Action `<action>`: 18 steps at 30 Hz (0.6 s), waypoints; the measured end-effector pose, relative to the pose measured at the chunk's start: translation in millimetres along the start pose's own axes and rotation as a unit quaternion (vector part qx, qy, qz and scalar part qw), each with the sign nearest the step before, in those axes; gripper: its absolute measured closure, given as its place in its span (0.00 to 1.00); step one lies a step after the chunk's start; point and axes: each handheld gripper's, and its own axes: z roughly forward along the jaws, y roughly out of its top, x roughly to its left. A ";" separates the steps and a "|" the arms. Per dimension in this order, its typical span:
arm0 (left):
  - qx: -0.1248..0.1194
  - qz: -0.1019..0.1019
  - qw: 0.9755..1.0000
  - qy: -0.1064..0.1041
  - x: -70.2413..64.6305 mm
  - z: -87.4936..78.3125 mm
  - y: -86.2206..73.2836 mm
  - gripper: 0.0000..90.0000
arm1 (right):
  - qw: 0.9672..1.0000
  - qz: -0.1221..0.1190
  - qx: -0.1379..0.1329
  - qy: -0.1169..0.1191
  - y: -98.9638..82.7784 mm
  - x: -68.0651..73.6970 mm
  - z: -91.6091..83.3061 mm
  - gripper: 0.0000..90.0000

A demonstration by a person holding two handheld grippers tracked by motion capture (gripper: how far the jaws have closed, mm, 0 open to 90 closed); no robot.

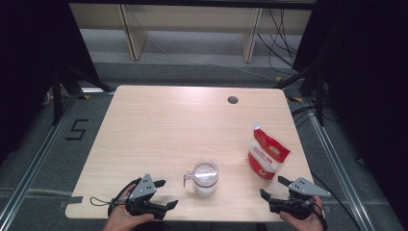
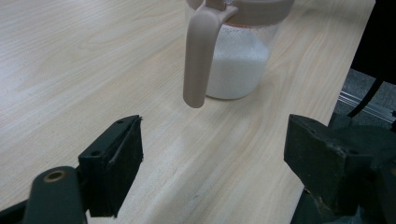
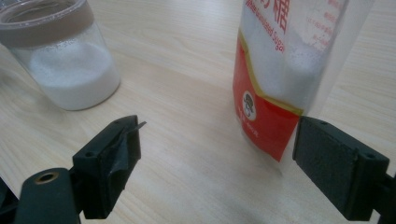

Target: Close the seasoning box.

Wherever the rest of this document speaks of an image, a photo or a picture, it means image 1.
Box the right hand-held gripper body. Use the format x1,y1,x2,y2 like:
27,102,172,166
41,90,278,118
268,176,332,221

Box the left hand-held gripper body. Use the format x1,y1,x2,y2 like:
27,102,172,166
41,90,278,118
125,173,168,221

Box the red and white plastic bag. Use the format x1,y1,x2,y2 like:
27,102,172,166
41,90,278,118
247,121,293,181

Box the clear jar with pink handle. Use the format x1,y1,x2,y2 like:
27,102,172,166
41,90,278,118
183,160,219,197

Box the person's right hand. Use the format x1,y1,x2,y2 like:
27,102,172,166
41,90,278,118
278,195,325,231

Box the person's left hand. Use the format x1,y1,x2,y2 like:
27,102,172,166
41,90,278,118
101,184,156,231

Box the black metal stand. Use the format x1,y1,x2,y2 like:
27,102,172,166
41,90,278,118
51,65,112,126
272,64,325,127

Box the black curtain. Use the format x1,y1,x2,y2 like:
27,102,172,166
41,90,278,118
0,0,112,165
293,0,408,222

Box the light wooden shelf unit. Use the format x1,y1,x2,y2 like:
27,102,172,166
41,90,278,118
68,3,314,64

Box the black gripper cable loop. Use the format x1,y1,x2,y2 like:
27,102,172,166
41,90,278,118
107,177,142,218

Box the black wrist strap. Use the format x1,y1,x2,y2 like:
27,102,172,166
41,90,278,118
312,201,329,231

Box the thin black floor cable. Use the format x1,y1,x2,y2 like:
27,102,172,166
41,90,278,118
311,172,357,225

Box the thin black lanyard cord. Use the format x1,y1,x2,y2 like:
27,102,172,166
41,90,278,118
89,196,113,207

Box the metal floor rail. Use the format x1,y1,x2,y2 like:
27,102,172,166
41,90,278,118
302,97,374,231
0,92,80,230

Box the black floor cables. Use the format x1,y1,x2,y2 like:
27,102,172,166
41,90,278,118
290,105,321,129

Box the bundle of black cables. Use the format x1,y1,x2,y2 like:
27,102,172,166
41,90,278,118
256,8,299,76

